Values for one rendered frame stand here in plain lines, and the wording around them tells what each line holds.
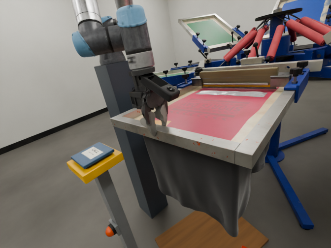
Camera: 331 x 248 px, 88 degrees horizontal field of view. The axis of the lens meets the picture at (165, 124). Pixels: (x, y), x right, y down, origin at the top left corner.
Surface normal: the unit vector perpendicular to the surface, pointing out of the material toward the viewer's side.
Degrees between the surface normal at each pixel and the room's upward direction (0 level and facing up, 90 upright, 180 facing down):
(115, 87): 90
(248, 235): 0
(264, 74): 90
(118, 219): 90
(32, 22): 90
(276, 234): 0
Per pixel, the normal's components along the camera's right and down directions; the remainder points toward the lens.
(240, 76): -0.66, 0.40
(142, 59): 0.26, 0.35
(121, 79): 0.66, 0.19
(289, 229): -0.18, -0.90
